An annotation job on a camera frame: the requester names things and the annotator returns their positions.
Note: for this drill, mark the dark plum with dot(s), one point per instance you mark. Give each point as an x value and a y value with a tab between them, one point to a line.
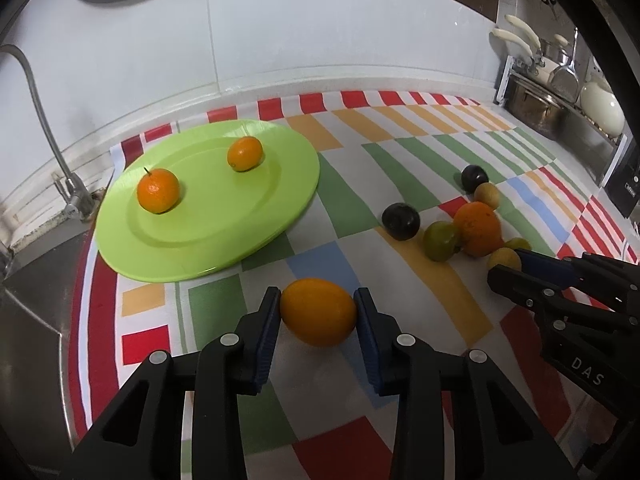
474	177
400	221

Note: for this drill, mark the smooth oval orange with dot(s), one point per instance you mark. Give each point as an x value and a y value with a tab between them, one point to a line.
320	312

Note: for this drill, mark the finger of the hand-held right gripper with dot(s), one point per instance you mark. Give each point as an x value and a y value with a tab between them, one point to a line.
515	287
545	266

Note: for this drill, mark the black scissors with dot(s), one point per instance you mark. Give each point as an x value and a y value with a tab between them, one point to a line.
550	2

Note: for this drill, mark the green plate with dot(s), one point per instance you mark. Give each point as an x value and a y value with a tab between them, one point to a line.
210	220

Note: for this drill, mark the steel gooseneck faucet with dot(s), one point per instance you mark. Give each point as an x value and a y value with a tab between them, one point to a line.
37	105

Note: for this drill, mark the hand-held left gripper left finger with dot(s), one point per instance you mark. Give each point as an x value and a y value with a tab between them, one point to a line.
267	345

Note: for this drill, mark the black appliance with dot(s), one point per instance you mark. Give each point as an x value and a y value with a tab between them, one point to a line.
625	185

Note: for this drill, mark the large orange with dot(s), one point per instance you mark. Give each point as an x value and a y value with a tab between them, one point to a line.
477	227

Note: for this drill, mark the steel sink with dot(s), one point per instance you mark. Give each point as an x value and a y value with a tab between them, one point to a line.
30	320

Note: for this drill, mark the tangerine with stem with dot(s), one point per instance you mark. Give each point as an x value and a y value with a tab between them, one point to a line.
159	191

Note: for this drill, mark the steel spatula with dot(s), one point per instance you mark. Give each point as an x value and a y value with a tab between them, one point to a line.
565	77

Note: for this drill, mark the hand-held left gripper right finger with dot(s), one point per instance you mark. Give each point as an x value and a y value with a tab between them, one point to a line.
367	345

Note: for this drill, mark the steel pot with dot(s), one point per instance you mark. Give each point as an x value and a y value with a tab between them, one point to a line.
535	107

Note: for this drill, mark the metal dish rack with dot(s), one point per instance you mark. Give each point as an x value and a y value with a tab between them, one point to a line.
507	80

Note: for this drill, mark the striped colourful tablecloth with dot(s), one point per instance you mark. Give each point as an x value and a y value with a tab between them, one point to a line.
350	200

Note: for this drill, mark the small orange kumquat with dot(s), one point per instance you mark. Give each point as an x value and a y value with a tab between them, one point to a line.
245	154

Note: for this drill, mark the green round fruit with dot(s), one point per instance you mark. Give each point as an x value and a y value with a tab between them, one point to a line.
441	241

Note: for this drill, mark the tan round fruit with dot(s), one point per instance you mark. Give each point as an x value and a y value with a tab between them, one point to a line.
487	196

